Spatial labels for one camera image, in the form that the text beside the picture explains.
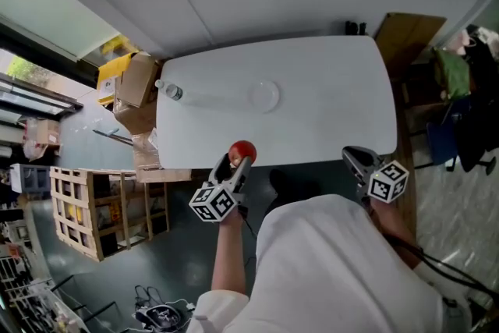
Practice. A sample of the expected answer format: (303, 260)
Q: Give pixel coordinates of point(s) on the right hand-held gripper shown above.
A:
(388, 181)

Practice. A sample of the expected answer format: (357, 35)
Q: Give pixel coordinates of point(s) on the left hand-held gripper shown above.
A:
(216, 202)

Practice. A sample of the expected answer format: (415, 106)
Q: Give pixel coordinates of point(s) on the red apple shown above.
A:
(243, 149)

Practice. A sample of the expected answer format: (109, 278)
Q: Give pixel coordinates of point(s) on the clear round plate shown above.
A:
(264, 96)

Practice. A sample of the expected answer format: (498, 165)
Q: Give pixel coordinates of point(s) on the person's left forearm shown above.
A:
(230, 253)

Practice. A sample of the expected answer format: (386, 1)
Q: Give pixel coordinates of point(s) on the person's right forearm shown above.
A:
(395, 230)

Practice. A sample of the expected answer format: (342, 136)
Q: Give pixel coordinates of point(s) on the person's dark shoe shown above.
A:
(290, 185)

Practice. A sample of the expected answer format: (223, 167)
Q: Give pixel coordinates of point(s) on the clear plastic water bottle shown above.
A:
(195, 95)

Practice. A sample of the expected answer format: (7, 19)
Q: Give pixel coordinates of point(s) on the blue chair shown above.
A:
(442, 142)

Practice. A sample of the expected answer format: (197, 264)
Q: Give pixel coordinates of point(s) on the flattened taped cardboard box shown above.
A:
(146, 146)

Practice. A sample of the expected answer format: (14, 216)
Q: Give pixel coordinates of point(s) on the person's white shirt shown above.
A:
(331, 269)

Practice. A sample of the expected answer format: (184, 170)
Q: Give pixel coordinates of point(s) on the metal rod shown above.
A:
(113, 136)

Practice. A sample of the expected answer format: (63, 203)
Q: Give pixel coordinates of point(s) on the brown cardboard sheet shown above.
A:
(407, 41)

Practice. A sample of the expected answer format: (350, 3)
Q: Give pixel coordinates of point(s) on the green bag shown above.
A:
(453, 72)

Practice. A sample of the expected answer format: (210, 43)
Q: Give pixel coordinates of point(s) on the black office chair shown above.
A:
(477, 109)

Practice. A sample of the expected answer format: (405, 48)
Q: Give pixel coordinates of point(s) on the brown cardboard box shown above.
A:
(137, 80)

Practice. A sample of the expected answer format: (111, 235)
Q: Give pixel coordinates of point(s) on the wooden slat crate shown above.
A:
(97, 210)

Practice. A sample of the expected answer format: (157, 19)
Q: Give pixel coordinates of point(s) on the yellow padded envelope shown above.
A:
(111, 78)

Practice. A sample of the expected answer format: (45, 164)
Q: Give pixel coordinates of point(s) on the black patterned bag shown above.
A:
(160, 316)

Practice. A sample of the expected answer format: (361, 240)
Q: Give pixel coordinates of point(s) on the small cardboard box with plastic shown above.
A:
(41, 136)

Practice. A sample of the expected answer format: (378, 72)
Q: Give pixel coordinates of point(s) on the grey storage bin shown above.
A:
(29, 177)

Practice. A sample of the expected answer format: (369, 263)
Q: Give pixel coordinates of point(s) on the black items by wall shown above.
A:
(355, 27)

